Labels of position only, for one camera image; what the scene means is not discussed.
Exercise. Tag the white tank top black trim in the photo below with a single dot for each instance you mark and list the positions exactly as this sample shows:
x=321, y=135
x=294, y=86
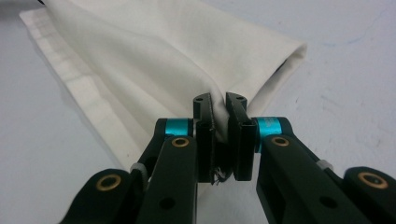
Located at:
x=149, y=62

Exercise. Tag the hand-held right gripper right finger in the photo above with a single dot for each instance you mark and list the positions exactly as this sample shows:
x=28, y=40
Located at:
x=241, y=140

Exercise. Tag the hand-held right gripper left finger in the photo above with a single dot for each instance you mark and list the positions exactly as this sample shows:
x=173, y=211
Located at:
x=204, y=140

